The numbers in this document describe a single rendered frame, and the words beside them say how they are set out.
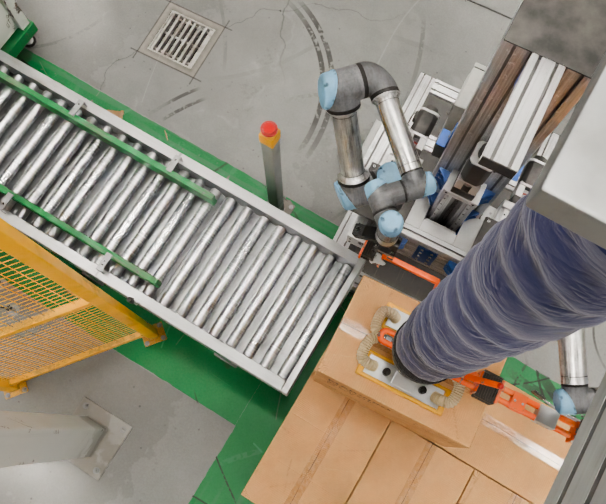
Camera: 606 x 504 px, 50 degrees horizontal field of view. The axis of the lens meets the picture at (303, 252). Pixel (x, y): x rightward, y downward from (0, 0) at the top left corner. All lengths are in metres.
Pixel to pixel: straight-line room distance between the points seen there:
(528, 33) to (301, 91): 2.31
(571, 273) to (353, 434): 2.11
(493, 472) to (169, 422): 1.60
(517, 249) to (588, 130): 0.34
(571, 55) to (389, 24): 2.51
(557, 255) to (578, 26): 1.05
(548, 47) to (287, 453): 1.92
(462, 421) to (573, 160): 1.84
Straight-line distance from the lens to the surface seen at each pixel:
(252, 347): 2.95
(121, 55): 4.22
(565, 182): 0.69
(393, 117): 2.16
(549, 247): 0.92
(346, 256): 2.98
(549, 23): 1.86
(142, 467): 3.56
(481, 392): 2.34
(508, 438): 3.06
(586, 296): 0.96
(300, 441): 2.93
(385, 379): 2.40
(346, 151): 2.29
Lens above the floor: 3.47
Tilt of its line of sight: 75 degrees down
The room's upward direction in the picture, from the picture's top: 1 degrees clockwise
